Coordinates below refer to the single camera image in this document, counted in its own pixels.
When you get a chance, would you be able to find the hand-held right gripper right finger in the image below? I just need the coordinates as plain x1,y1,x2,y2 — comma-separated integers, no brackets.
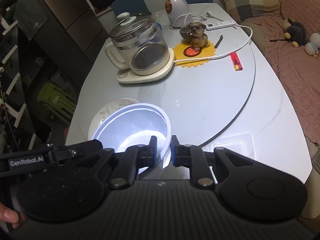
170,135,255,188

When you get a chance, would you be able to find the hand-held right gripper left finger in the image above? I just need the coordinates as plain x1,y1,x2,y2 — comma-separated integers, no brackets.
100,135,158,190

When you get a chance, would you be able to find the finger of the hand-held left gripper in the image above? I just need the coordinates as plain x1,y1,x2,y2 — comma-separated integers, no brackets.
54,140,103,166

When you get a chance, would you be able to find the large white bowl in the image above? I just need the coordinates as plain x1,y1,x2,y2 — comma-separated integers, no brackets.
90,102,173,174

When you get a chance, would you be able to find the small leaf pattern plate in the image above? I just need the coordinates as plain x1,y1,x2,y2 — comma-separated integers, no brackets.
88,97,142,140

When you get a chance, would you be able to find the person's left hand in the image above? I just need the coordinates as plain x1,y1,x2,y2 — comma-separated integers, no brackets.
0,204,20,224

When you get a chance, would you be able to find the green stool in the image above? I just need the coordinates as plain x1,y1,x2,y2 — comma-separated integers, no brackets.
37,82,78,124

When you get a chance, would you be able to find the cream kettle base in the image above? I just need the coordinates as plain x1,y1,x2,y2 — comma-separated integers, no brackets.
117,47,175,84

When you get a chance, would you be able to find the round red disc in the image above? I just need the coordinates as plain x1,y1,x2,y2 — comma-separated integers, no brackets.
184,46,202,57

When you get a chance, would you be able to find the yellow sunflower coaster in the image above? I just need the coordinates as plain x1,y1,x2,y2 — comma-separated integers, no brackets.
172,40,217,68

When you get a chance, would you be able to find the glass kettle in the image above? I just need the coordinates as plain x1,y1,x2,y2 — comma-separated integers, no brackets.
104,12,168,77

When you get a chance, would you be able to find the dark metal shelf rack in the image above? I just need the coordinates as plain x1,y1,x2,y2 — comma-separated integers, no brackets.
0,0,65,153

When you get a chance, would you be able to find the red lighter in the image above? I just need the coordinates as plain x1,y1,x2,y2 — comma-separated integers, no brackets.
230,53,244,71

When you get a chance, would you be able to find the brown dog figurine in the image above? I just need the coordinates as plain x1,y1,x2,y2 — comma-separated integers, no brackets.
179,22,210,51

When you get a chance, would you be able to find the grey fridge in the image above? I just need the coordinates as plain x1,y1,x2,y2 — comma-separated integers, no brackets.
31,0,105,55

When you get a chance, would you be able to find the pink sofa blanket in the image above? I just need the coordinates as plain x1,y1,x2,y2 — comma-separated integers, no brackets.
262,0,320,143

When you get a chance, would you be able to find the white egg-shaped appliance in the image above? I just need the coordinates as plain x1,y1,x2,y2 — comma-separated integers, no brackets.
164,0,190,30

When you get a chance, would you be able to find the plaid pillow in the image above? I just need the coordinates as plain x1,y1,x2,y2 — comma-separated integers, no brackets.
219,0,282,23

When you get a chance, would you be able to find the dark plush toy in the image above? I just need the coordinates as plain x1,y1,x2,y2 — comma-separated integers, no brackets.
284,18,307,48

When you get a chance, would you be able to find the blue white plush toy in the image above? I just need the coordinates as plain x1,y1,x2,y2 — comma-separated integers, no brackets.
305,33,320,57

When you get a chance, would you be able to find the white plug with cable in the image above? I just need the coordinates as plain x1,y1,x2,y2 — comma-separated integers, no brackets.
184,11,233,28

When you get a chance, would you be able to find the white power cable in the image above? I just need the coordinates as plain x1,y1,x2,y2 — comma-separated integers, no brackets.
174,24,253,63

